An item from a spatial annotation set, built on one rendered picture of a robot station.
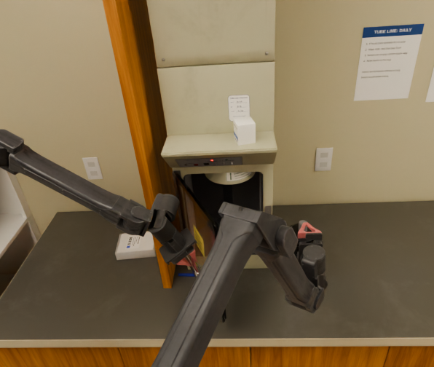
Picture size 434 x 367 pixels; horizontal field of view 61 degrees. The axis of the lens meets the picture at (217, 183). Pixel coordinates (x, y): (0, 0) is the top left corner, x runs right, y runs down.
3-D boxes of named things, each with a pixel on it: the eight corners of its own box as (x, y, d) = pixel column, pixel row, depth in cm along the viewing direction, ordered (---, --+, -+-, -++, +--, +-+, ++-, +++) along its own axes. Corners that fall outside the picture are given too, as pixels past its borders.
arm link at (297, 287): (226, 231, 68) (279, 247, 62) (239, 205, 70) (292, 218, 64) (284, 304, 100) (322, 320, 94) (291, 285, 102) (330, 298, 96)
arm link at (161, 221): (143, 231, 96) (161, 228, 94) (149, 210, 100) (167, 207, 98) (156, 245, 100) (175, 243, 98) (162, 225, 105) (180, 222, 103)
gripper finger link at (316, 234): (317, 216, 112) (323, 237, 104) (315, 234, 116) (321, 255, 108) (294, 217, 112) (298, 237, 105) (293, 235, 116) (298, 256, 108)
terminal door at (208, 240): (189, 262, 139) (175, 171, 117) (225, 324, 115) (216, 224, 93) (187, 263, 138) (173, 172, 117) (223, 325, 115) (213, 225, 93)
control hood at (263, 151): (170, 164, 117) (166, 135, 112) (274, 159, 115) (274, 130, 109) (164, 183, 107) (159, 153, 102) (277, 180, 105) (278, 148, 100)
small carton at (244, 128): (234, 137, 107) (233, 119, 104) (250, 135, 107) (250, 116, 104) (238, 145, 103) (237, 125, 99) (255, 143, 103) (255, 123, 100)
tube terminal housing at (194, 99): (193, 228, 163) (169, 46, 122) (266, 226, 161) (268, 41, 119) (187, 269, 142) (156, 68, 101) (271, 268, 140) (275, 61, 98)
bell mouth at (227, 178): (206, 159, 137) (204, 146, 134) (254, 157, 136) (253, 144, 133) (202, 186, 122) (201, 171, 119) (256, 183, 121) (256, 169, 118)
